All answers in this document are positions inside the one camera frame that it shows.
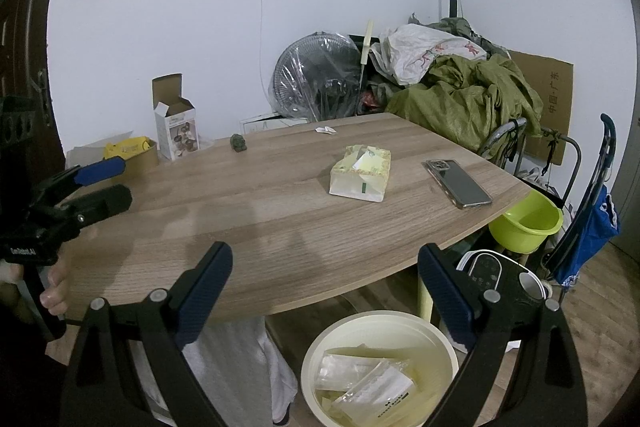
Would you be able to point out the plastic-wrapped electric fan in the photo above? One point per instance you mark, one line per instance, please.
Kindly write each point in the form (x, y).
(315, 77)

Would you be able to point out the person's left hand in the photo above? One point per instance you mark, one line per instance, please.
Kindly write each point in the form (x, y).
(55, 289)

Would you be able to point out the yellow wipes packet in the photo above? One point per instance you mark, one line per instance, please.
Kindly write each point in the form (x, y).
(125, 148)

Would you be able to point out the blue folding trolley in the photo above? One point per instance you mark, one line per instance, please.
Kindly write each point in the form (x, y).
(590, 227)

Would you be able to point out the tissue pack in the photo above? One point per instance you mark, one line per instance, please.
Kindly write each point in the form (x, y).
(360, 174)

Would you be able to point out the white foam sheet roll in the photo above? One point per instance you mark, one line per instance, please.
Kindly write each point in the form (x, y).
(375, 389)

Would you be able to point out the white carton box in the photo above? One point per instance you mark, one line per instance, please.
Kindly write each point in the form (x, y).
(175, 132)

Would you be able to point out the small white paper scrap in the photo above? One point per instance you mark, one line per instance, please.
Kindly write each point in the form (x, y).
(325, 129)

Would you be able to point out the white plastic bag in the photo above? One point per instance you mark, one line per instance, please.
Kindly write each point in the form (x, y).
(420, 52)

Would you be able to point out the clear bubble wrap roll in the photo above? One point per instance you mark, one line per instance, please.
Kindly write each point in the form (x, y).
(345, 367)

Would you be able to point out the white and black appliance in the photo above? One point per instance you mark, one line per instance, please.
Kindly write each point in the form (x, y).
(490, 274)

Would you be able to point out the cream plastic stick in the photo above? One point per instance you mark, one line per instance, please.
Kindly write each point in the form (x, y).
(366, 47)

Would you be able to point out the brown cardboard sheet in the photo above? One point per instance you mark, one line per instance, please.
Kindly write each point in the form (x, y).
(550, 97)

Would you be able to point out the cream plastic bucket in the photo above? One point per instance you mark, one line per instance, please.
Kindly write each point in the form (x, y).
(320, 342)

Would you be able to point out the red printed bag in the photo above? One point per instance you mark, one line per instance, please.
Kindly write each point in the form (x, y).
(370, 99)

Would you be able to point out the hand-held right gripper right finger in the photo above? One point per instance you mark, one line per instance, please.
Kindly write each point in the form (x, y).
(445, 294)

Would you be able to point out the small green figurine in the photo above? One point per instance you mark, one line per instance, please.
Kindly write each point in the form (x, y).
(239, 143)

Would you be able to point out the translucent plastic container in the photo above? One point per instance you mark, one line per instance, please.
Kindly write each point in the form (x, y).
(82, 154)

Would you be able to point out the smartphone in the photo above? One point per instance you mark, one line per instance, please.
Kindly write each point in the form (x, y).
(457, 184)

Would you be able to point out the grey door frame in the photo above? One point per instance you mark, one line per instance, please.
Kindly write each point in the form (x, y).
(631, 107)

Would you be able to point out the olive green cloth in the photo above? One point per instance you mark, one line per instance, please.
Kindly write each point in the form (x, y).
(465, 97)

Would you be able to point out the green plastic basin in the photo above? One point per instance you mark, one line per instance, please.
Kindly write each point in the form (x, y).
(525, 222)

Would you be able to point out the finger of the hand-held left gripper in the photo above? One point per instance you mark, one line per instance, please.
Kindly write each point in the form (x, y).
(100, 172)
(100, 204)

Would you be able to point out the cream table leg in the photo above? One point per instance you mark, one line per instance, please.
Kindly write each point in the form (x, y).
(424, 292)

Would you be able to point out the metal chair frame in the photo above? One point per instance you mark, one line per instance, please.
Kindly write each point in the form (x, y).
(575, 147)

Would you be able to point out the white cloth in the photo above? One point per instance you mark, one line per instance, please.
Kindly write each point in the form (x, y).
(235, 367)

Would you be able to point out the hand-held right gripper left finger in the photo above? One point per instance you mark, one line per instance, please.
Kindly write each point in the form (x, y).
(205, 292)

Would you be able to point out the dark wooden door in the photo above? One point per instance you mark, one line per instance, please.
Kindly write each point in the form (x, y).
(20, 32)

